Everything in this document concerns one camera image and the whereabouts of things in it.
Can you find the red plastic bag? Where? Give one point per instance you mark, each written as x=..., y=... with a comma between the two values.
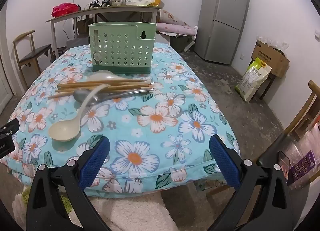
x=63, y=10

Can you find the clear bag with purple label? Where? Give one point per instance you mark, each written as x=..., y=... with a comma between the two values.
x=303, y=161

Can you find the metal spoon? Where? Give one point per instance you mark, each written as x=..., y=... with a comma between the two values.
x=79, y=95

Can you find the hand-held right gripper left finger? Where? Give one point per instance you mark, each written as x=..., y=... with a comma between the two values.
x=96, y=157

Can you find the light wooden chair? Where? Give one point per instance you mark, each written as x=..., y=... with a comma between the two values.
x=300, y=113

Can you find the bundle of wooden chopsticks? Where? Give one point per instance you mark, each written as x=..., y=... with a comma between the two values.
x=75, y=86

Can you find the pink rolled mat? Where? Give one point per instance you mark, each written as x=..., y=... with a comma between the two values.
x=175, y=30

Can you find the clear plastic bag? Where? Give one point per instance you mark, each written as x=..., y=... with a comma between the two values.
x=138, y=0

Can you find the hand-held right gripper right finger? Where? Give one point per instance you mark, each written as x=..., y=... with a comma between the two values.
x=223, y=158

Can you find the wooden chair with dark seat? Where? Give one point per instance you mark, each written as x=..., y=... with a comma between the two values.
x=33, y=55

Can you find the green star-cutout utensil holder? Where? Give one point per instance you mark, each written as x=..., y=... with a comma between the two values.
x=120, y=46

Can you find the cream rice paddle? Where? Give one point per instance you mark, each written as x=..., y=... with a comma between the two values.
x=101, y=75

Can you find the grey desk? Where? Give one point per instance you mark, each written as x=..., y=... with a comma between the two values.
x=100, y=11

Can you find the cream plastic ladle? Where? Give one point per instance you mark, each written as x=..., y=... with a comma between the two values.
x=63, y=131

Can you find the green and white rice bag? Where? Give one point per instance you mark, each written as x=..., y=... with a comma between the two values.
x=252, y=78

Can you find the beige floral rolled mat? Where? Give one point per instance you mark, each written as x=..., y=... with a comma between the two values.
x=172, y=17

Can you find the silver refrigerator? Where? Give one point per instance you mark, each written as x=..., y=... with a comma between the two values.
x=222, y=21

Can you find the person's white fleece clothing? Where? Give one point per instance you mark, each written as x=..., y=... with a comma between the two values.
x=125, y=213

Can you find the cardboard box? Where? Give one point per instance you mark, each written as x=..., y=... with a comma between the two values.
x=271, y=57

